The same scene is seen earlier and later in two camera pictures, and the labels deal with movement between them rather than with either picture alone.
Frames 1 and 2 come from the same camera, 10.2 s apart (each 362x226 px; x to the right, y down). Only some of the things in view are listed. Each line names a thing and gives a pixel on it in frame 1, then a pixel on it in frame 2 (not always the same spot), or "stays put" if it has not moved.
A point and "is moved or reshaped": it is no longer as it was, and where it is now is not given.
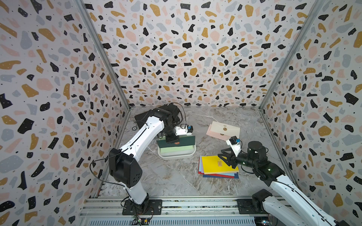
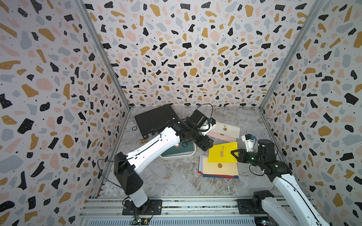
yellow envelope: (214, 164) → (222, 153)
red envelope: (213, 174) stays put
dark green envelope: (183, 141) is moved or reshaped
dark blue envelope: (236, 176) stays put
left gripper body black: (171, 137) → (202, 141)
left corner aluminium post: (89, 22) stays put
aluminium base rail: (107, 211) stays put
